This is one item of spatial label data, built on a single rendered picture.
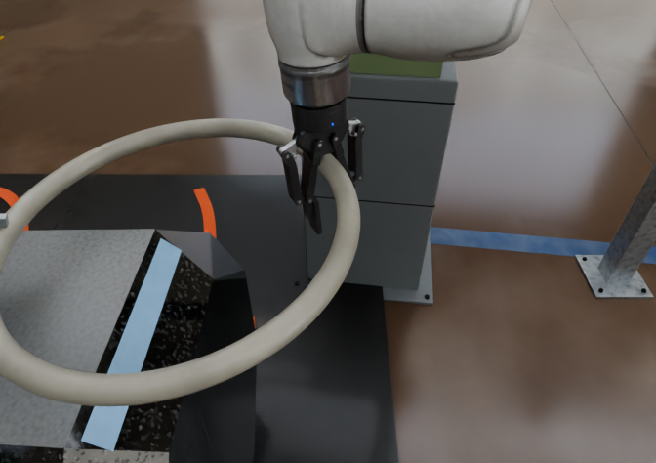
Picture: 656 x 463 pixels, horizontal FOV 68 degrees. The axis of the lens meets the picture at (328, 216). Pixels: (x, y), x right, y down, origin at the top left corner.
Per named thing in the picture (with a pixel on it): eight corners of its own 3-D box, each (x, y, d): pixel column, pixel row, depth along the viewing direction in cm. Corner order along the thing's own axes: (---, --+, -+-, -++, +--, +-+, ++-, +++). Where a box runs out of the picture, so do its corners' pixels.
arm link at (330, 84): (266, 50, 62) (272, 93, 66) (297, 77, 56) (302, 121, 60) (328, 32, 65) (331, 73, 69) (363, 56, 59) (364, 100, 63)
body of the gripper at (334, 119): (331, 74, 68) (336, 131, 74) (276, 92, 66) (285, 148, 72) (359, 96, 63) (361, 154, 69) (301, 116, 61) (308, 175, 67)
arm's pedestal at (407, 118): (311, 200, 208) (306, 8, 155) (429, 210, 204) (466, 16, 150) (289, 290, 172) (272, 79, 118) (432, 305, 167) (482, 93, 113)
